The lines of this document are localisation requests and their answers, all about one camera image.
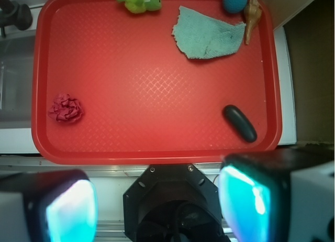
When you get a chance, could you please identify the crumpled red paper ball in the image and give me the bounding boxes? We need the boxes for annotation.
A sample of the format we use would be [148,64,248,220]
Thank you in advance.
[48,93,84,124]

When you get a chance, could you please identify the black clamp knob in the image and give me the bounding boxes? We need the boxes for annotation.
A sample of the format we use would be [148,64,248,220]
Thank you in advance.
[1,0,33,38]

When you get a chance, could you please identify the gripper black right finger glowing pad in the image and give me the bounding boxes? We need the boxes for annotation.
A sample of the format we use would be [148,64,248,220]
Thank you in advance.
[218,147,334,241]

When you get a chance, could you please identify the dark green plastic pickle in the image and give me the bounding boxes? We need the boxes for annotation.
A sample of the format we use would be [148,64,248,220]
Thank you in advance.
[222,104,258,143]

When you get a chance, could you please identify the blue knitted ball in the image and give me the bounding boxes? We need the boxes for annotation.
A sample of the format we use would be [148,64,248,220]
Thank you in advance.
[222,0,247,14]

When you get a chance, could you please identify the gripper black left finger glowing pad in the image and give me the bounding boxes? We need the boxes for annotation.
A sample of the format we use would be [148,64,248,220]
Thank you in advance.
[1,169,98,241]

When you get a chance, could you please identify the grey metal sink basin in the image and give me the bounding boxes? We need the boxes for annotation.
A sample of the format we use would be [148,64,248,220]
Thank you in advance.
[1,36,35,127]

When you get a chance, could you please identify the green plush toy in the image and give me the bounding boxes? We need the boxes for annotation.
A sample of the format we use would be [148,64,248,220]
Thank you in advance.
[116,0,162,14]

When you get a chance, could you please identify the tan spiral seashell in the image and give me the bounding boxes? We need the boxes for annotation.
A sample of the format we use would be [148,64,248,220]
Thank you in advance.
[244,0,262,45]

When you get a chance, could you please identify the red plastic tray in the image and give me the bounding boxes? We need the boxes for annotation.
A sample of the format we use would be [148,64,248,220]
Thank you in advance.
[31,0,282,165]

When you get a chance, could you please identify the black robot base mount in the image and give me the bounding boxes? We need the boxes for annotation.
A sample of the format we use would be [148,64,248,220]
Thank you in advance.
[123,164,230,241]

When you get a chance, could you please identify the teal cloth rag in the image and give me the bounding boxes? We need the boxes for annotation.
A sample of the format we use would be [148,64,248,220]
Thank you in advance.
[172,6,246,60]

